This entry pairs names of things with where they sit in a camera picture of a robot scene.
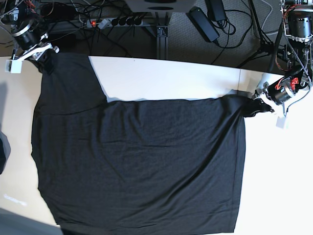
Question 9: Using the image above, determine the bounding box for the black tripod stand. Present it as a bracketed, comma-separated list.
[237, 0, 283, 72]

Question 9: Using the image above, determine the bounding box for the aluminium frame post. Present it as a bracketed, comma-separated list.
[143, 11, 172, 60]

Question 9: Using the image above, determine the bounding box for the black box on floor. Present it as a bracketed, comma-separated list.
[47, 34, 76, 50]

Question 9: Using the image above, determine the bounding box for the grey power strip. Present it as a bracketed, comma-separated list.
[84, 17, 144, 30]

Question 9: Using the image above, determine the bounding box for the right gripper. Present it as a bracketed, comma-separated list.
[27, 43, 59, 74]

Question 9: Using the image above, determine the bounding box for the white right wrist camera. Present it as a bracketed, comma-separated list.
[3, 44, 53, 74]

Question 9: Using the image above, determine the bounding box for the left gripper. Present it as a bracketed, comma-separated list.
[250, 82, 277, 117]

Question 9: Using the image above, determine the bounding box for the dark object at left edge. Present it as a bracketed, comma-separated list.
[0, 139, 6, 174]

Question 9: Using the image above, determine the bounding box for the black T-shirt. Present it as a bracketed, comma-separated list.
[31, 52, 272, 233]

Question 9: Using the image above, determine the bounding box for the black power brick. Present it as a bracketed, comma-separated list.
[187, 6, 220, 43]

